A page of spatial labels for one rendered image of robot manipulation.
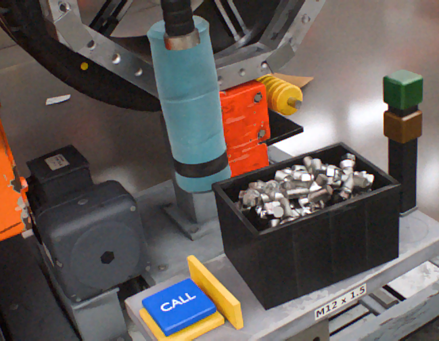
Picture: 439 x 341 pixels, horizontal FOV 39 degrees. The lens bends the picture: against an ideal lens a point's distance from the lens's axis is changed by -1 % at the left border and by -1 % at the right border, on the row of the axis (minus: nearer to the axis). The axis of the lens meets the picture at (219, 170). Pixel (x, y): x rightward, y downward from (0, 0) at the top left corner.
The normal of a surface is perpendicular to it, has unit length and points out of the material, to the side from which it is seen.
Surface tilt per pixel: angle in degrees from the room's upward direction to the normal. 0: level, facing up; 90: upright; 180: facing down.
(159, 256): 0
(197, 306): 0
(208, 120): 93
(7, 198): 90
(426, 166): 0
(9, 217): 90
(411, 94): 90
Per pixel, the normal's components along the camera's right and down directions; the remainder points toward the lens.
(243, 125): 0.50, 0.36
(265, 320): -0.14, -0.86
